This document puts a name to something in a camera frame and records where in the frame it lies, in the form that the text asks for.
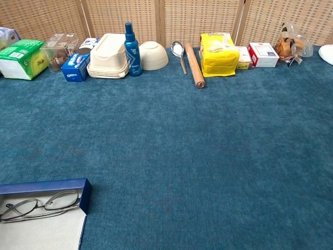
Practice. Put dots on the black eyeglasses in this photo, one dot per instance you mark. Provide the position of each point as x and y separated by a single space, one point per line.
61 199

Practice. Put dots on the blue glasses case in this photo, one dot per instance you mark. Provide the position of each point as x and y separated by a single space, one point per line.
52 234

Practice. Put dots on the blue carpet table mat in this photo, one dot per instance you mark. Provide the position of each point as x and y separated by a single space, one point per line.
195 156

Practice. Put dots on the wooden rolling pin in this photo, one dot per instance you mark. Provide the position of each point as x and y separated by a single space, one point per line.
193 65

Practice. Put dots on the beige upturned bowl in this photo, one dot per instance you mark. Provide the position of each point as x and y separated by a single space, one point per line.
154 56

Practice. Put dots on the metal spoon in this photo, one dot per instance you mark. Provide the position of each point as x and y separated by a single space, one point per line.
177 49

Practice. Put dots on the blue spray bottle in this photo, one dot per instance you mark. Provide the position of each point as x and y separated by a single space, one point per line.
132 54

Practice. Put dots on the yellow snack bag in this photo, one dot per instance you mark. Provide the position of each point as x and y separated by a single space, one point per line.
218 57

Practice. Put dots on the beige lidded lunch box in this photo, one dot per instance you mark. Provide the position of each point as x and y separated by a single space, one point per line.
109 57

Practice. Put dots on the small pink box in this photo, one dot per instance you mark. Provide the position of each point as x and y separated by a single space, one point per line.
244 58

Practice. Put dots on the blue Oreo cookie box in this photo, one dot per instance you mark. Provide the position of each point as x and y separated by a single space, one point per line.
75 67

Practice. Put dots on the wicker folding screen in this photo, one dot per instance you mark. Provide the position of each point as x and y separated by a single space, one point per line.
197 18

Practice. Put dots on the white red box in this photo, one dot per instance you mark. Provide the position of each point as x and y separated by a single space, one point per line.
264 54

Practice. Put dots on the clear plastic snack box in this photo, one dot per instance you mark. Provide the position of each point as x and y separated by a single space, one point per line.
59 49

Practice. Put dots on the clear bag of cookies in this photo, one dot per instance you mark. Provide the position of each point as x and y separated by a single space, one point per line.
288 45

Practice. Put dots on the green tissue pack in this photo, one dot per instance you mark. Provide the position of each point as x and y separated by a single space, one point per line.
20 57

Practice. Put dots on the white foam mannequin head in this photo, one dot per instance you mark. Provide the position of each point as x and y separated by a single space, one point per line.
328 54

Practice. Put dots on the white blue tissue pack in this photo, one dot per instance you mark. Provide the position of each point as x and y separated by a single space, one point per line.
6 36

